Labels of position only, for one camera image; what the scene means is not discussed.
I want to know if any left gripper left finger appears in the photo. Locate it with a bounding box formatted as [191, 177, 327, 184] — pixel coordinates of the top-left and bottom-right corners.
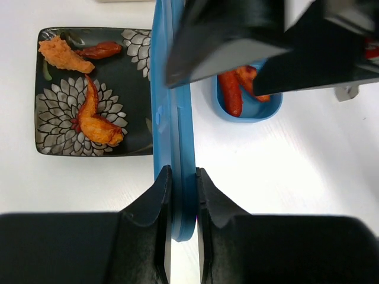
[1, 166, 172, 283]

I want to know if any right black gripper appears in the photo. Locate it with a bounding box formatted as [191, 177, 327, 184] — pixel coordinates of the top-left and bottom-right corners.
[253, 1, 378, 96]

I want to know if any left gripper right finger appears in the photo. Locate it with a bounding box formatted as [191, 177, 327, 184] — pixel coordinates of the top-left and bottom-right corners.
[196, 168, 378, 283]

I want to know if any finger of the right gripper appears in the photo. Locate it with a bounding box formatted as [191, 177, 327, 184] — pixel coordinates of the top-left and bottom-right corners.
[165, 1, 290, 88]

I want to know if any blue lunch box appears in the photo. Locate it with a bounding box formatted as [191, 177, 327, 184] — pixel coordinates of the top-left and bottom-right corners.
[212, 60, 283, 122]

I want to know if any red sausage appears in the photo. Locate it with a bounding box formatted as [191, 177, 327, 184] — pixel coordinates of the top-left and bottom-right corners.
[218, 70, 243, 117]

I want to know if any blue lunch box lid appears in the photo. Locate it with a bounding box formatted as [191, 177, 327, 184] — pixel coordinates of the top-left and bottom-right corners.
[150, 1, 197, 242]

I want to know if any black floral square plate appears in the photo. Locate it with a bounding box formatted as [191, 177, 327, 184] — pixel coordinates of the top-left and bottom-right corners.
[34, 27, 153, 157]

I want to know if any fried chicken piece lower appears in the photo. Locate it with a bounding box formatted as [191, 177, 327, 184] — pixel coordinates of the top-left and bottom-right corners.
[78, 74, 124, 146]

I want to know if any fried chicken wing top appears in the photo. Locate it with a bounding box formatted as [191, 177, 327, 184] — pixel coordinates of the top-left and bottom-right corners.
[38, 35, 122, 74]

